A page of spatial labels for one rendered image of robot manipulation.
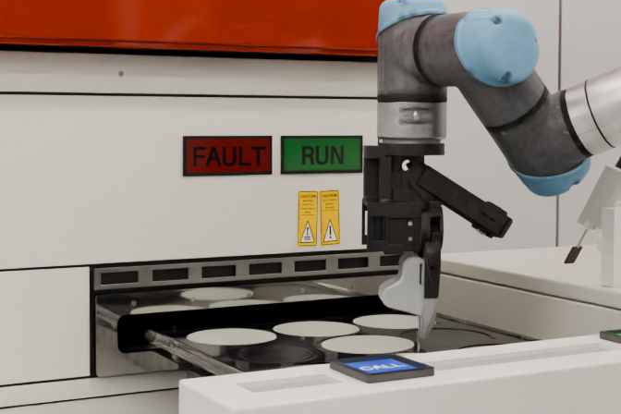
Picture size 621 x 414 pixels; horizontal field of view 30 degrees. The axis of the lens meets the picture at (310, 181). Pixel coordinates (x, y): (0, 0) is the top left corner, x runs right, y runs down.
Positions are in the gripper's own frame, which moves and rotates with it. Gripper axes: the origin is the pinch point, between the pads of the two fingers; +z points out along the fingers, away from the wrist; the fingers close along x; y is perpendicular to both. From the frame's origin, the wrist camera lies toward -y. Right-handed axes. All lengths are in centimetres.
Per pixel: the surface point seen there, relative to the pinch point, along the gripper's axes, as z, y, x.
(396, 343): 1.8, 3.5, -0.1
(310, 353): 2.0, 13.1, 4.3
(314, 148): -18.9, 11.6, -21.5
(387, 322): 1.9, 3.1, -13.5
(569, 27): -52, -75, -229
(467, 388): -3.3, 3.6, 43.7
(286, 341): 1.9, 15.5, -1.9
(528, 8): -56, -61, -222
